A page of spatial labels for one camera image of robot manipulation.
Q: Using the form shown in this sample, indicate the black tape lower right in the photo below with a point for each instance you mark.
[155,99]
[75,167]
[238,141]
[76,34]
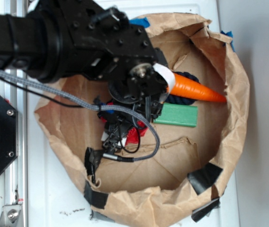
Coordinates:
[204,178]

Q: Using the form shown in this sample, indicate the red paper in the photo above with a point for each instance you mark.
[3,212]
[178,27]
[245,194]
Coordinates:
[134,136]

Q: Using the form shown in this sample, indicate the white tape label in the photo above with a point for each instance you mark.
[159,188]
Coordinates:
[168,77]

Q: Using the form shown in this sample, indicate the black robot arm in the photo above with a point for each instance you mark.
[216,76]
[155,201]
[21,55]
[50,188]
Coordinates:
[63,38]

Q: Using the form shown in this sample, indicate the black tape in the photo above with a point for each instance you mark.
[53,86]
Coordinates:
[94,198]
[205,210]
[92,160]
[204,178]

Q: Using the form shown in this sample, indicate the black tape bottom right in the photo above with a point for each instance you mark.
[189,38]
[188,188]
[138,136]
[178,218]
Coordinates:
[205,210]

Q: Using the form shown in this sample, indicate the brown paper bag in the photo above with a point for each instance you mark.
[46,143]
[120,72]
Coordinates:
[156,192]

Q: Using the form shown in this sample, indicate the green wooden block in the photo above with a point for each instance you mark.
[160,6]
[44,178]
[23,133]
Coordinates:
[180,115]

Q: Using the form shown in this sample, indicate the orange toy carrot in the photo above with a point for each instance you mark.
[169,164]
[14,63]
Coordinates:
[187,88]

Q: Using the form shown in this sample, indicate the black tape inner left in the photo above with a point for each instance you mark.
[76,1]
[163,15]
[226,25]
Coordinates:
[92,160]

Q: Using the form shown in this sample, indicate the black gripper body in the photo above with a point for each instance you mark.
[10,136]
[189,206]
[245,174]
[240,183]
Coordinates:
[140,92]

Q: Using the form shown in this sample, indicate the black tape lower left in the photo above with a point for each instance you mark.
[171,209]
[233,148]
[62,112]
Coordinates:
[94,198]

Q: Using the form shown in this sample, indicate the aluminium rail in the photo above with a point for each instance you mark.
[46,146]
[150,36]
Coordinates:
[14,182]

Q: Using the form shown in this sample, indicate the metal corner bracket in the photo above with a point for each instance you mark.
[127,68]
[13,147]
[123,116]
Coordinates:
[11,216]

